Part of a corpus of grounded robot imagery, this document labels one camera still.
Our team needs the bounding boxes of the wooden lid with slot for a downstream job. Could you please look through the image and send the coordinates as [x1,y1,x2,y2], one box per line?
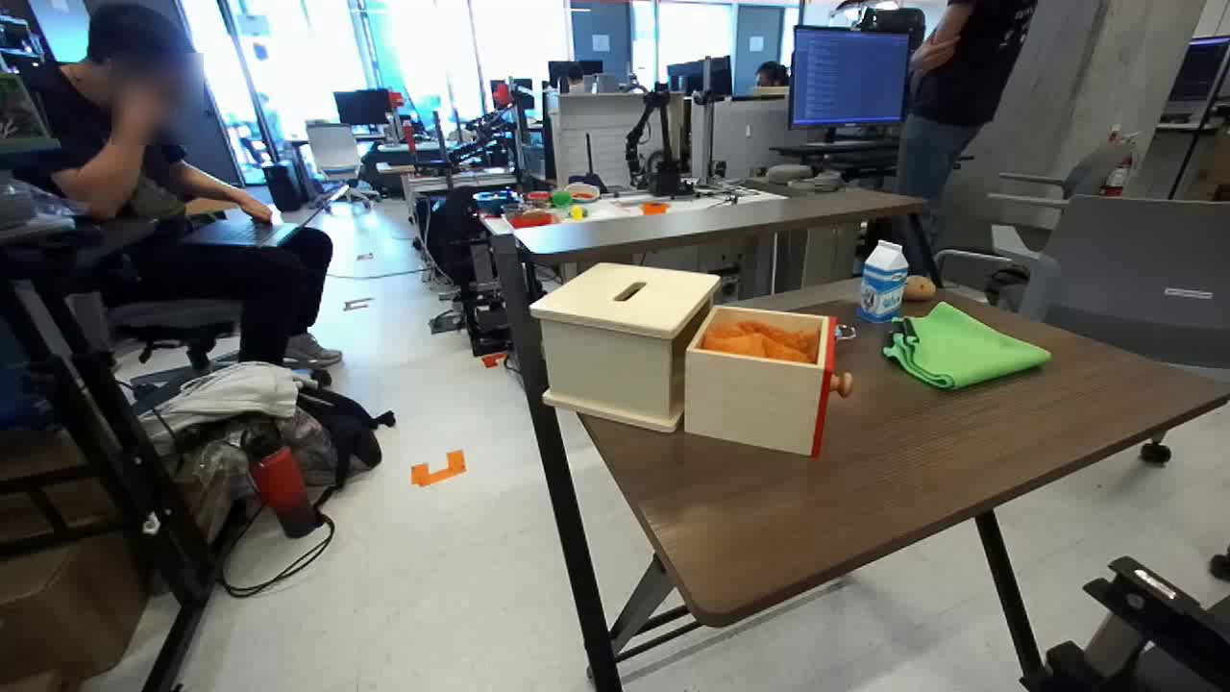
[530,262,722,340]

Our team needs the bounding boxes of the wooden box with drawer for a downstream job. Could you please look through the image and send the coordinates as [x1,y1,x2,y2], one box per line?
[530,262,854,457]

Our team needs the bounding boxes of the orange cloth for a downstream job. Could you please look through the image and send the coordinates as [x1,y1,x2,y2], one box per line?
[700,319,821,364]

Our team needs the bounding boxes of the wooden drawer with red front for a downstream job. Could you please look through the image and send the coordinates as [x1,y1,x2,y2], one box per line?
[684,306,854,457]

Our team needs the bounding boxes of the grey table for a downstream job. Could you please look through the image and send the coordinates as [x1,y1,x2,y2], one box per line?
[479,187,928,294]

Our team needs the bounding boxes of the white and blue milk carton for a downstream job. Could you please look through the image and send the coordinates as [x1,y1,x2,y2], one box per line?
[858,240,909,324]

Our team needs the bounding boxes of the black backpack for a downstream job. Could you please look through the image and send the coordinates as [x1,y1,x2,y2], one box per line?
[288,384,397,493]

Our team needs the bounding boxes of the white office chair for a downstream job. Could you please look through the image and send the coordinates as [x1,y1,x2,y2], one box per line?
[306,123,376,209]

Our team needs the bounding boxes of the green folded cloth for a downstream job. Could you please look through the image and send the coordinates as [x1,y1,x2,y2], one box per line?
[882,302,1052,391]

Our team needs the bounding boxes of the black monitor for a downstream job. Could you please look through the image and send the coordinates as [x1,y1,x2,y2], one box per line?
[333,89,393,128]

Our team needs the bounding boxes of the computer monitor with blue screen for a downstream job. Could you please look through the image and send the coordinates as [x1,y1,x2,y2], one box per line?
[788,26,912,131]

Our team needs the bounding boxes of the red water bottle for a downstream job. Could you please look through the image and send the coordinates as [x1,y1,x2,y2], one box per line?
[245,428,324,539]

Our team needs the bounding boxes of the black laptop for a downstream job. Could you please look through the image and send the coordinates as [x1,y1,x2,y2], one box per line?
[187,207,323,250]

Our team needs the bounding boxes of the grey jacket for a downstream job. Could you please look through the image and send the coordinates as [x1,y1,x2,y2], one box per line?
[139,362,318,445]

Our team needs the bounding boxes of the grey office chair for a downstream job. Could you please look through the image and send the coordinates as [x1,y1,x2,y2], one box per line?
[106,298,332,387]

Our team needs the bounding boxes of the black desk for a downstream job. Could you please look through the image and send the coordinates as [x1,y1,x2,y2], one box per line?
[0,216,253,692]

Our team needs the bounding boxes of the pair of grey chairs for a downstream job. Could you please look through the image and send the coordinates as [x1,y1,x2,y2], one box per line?
[934,144,1230,467]

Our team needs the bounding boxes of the red fire extinguisher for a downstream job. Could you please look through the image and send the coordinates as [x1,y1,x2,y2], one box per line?
[1100,125,1141,198]

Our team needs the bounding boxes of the cardboard box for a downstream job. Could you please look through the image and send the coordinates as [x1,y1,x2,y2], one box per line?
[0,533,151,692]

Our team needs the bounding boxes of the black metal stand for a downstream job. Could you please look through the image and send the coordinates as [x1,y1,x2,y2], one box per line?
[1021,556,1230,692]

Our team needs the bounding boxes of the dark monitor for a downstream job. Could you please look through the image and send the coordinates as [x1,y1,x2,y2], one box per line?
[1168,37,1230,105]

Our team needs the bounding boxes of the black cable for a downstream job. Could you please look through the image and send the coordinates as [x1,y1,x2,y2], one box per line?
[221,500,337,599]

